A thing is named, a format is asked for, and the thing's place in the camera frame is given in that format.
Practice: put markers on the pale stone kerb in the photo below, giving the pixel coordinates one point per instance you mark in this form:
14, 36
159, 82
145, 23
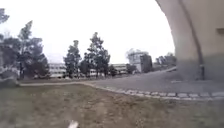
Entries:
156, 94

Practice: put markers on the dry brown grass ground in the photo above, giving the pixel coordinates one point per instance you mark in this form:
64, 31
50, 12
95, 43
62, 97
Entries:
100, 110

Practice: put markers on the distant trees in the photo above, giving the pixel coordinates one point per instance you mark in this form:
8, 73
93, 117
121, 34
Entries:
166, 60

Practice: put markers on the long low white building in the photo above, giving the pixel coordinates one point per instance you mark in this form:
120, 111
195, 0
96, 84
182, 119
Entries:
57, 70

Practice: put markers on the grey asphalt road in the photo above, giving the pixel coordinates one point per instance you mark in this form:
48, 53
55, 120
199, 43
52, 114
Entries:
156, 82

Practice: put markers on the group of tall trees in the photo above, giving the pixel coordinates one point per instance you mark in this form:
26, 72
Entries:
93, 58

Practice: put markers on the cluster of dark trees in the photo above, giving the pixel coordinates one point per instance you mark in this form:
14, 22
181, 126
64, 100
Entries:
28, 56

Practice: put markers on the grey tower building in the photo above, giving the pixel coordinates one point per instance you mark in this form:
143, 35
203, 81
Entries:
141, 60

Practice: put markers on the beige concrete building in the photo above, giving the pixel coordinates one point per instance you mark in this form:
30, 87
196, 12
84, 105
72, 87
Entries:
200, 36

